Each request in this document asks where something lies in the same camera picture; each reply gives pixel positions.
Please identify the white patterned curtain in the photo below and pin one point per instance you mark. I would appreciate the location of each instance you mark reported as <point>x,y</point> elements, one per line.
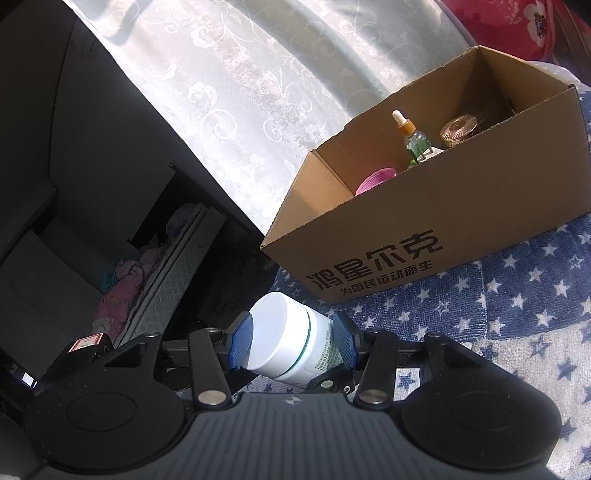
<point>231,92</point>

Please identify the brown cardboard box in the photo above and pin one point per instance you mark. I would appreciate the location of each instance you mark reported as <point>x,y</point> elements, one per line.
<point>461,207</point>

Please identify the pink plastic lid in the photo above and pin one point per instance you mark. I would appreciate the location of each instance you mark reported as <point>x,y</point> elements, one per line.
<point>374,181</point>

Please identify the pile of pink clothes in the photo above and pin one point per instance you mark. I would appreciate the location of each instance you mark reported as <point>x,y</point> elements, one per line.
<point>124,286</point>

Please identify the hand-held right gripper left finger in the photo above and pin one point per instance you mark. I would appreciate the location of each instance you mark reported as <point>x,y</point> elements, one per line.
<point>240,339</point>

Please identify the red floral cloth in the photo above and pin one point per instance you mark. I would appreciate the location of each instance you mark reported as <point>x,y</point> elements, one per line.
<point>498,23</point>

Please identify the blue star-print blanket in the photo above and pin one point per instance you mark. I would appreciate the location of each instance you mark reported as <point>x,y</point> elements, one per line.
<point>521,295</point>

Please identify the small red label box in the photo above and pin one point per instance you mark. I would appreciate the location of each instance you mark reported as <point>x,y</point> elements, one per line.
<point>90,342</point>

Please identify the white jar with green band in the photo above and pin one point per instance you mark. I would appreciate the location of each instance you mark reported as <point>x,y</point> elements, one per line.
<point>281,327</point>

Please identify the amber glass jar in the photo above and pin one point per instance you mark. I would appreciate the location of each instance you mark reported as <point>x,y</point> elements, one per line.
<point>459,130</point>

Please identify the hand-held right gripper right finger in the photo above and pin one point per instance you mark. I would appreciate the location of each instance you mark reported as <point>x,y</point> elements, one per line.
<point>346,337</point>

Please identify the green glass dropper bottle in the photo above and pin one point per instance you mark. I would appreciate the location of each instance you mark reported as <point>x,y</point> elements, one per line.
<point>415,141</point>

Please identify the dark grey cabinet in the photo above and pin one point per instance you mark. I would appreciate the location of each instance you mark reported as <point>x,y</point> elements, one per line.
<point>69,138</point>

